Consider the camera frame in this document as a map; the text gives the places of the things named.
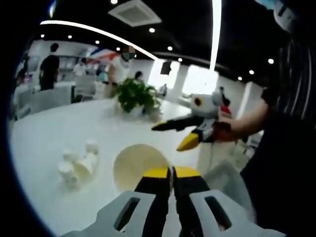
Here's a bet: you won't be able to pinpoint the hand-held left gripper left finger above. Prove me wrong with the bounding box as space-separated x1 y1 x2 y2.
96 167 171 237

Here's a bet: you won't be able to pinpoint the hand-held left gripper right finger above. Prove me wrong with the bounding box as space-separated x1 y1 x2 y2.
172 166 259 237

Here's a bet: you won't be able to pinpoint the white paper cup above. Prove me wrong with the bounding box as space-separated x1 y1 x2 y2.
113 144 171 192

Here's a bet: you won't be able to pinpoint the cluster of paper cups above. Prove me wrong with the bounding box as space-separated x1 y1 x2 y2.
58 138 100 191

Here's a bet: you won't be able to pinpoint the grey office chair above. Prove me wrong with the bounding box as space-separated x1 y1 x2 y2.
197 159 256 223

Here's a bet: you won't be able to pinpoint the green potted plant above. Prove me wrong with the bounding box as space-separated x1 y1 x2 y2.
114 78 162 117

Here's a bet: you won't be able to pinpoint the white ceiling light strip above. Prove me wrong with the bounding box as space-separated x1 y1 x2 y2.
209 0 222 72
39 20 158 61

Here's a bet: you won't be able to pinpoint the round ceiling spotlights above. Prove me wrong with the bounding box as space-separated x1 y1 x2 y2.
39 0 275 82

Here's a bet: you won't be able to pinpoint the operator in dark clothes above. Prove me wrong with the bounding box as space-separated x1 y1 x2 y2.
240 34 316 237

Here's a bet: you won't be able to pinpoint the red blue banner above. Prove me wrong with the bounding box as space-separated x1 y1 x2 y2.
87 47 119 60

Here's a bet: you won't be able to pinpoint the ceiling air vent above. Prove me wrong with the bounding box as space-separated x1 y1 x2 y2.
108 0 162 27

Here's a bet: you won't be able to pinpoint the white chest device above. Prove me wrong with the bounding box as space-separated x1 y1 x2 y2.
273 0 299 32

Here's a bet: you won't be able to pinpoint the white table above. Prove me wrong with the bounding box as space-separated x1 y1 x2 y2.
11 98 205 237

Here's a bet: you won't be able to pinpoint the grey desk partition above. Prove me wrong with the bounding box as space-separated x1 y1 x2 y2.
14 86 72 119

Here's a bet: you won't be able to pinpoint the black wall monitor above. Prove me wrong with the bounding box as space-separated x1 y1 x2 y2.
160 61 172 75

